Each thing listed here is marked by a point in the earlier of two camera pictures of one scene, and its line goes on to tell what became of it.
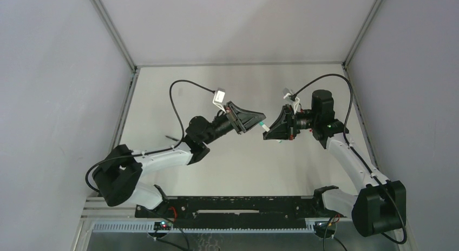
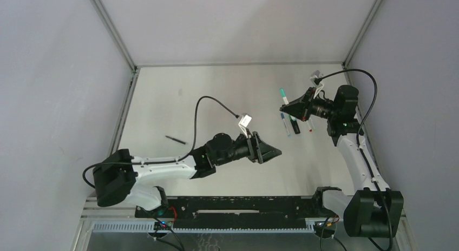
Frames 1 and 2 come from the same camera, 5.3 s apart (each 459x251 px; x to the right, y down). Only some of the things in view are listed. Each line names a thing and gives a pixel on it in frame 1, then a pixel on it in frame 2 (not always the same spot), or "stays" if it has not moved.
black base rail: (277, 212) stays
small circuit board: (163, 225) stays
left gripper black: (234, 118) → (255, 147)
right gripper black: (289, 121) → (307, 105)
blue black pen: (172, 138) stays
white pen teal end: (262, 123) → (283, 96)
